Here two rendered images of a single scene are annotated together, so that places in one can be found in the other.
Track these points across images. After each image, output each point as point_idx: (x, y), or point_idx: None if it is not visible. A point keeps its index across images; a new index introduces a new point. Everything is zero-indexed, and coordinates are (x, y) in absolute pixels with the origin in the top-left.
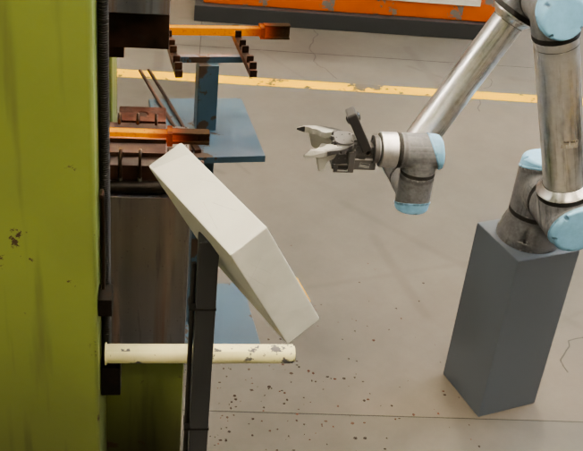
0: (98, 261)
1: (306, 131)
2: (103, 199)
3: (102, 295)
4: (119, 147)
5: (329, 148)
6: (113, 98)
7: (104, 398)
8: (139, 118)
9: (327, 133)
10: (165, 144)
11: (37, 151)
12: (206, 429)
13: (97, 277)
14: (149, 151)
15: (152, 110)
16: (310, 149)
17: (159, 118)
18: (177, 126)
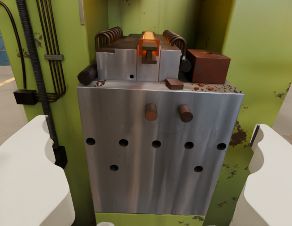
0: (29, 71)
1: (254, 147)
2: (9, 15)
3: (21, 90)
4: (129, 42)
5: (8, 183)
6: (232, 53)
7: (81, 179)
8: (195, 52)
9: (254, 219)
10: (135, 49)
11: None
12: None
13: (19, 76)
14: (120, 46)
15: (217, 54)
16: (42, 115)
17: (201, 55)
18: (238, 89)
